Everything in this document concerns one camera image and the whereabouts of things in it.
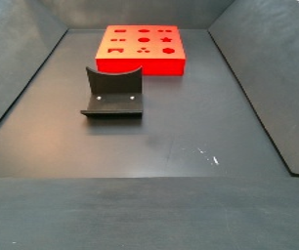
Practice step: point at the red shape sorter block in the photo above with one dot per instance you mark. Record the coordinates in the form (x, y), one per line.
(148, 46)

